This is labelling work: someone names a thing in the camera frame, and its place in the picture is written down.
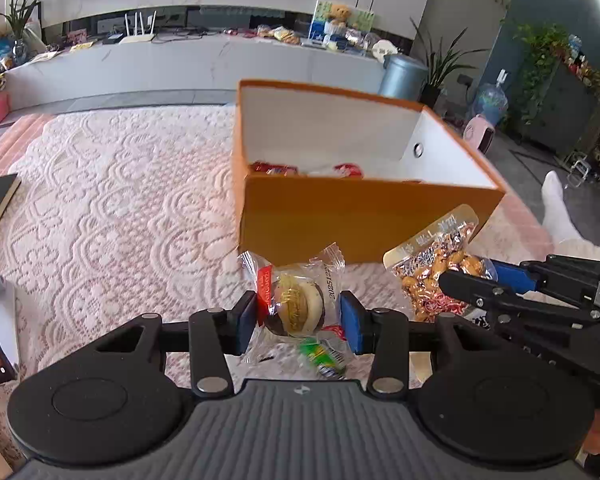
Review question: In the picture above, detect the pile of snacks on console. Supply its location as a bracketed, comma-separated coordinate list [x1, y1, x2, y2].
[255, 25, 301, 46]

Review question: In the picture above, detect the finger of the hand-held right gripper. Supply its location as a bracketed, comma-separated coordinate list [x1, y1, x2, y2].
[439, 270, 600, 349]
[490, 254, 600, 307]

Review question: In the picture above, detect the chocolate cake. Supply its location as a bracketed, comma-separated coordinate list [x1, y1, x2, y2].
[237, 242, 346, 366]

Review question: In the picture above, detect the grey metal trash can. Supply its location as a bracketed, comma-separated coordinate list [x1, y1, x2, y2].
[378, 54, 429, 106]

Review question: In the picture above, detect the red packet with white characters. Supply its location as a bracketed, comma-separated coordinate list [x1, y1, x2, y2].
[332, 162, 365, 180]

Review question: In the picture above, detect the green plant in glass vase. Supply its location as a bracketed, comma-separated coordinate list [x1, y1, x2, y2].
[0, 0, 48, 66]

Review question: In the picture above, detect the pink fan heater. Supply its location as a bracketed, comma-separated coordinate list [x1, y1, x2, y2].
[462, 115, 496, 153]

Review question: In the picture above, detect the long-leaf plant in black pot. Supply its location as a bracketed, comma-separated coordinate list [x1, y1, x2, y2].
[410, 17, 488, 108]

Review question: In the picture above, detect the person's right leg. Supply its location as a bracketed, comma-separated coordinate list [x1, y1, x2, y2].
[540, 170, 600, 266]

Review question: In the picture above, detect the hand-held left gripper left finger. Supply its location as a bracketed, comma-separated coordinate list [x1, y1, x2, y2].
[92, 291, 259, 397]

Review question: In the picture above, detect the grey cabinet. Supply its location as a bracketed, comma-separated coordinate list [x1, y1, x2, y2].
[520, 55, 598, 151]

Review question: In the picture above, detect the white router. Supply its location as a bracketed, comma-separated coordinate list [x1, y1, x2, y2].
[120, 11, 156, 45]

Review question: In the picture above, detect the small white step stool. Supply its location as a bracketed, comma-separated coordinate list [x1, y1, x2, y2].
[567, 152, 591, 183]

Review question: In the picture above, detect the large red packet white label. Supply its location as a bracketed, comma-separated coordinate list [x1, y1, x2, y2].
[250, 160, 298, 177]

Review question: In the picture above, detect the blue water jug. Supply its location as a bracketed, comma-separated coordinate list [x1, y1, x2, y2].
[472, 69, 510, 128]

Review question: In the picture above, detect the white marble television console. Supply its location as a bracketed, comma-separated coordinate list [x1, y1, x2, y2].
[2, 2, 386, 111]

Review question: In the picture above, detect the orange cardboard box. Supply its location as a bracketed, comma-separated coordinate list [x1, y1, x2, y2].
[231, 79, 507, 267]

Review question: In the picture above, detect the small green candy packet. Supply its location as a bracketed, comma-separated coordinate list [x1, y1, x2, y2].
[297, 337, 348, 380]

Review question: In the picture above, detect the trailing ivy plant on cabinet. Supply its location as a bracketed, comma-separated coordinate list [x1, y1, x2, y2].
[500, 20, 571, 126]

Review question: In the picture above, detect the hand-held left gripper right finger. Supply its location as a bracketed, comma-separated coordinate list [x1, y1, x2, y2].
[339, 291, 506, 397]

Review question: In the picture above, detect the clear bag of golden nuts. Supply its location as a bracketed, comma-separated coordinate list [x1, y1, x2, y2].
[382, 204, 498, 323]

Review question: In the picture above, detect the brown teddy bear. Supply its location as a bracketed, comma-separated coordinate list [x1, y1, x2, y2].
[327, 4, 353, 28]

